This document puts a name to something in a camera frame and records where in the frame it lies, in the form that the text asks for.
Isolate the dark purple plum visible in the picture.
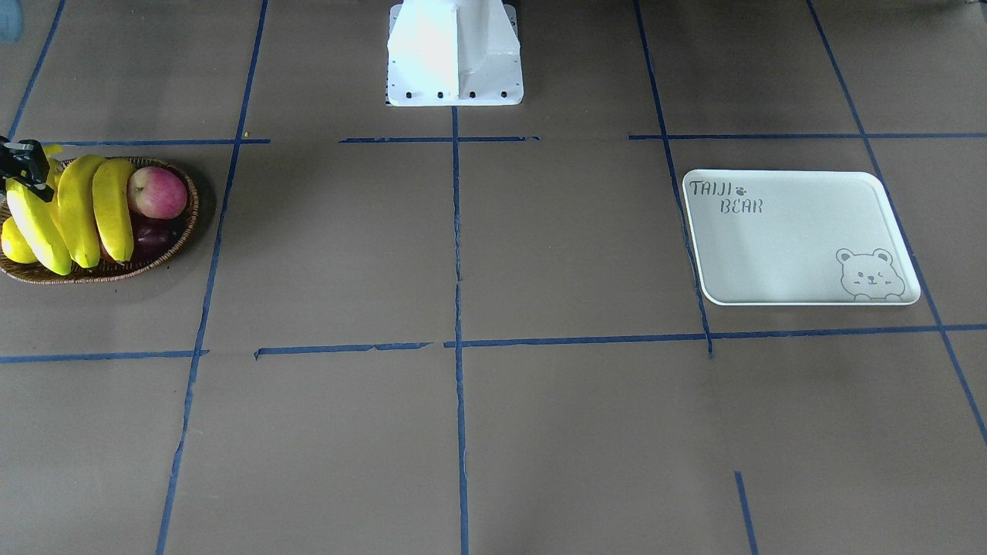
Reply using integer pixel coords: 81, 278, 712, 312
131, 214, 184, 262

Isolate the yellow banana moved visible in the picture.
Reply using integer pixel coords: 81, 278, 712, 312
5, 143, 72, 275
1, 217, 39, 264

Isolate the white bear print tray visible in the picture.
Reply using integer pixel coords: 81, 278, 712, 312
681, 169, 922, 306

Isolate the brown wicker basket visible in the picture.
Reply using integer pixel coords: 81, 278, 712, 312
1, 156, 201, 285

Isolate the yellow banana beside apple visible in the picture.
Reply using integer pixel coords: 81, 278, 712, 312
91, 158, 136, 263

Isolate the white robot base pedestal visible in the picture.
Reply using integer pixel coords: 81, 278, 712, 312
386, 1, 524, 106

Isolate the red apple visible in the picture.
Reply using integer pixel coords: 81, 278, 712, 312
126, 167, 188, 219

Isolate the yellow banana middle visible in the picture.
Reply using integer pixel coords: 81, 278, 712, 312
57, 154, 106, 268

